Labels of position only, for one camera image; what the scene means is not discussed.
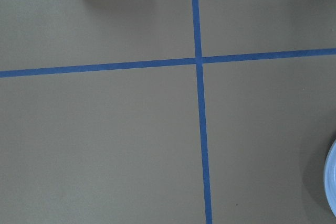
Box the blue round plate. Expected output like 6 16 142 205
323 141 336 216

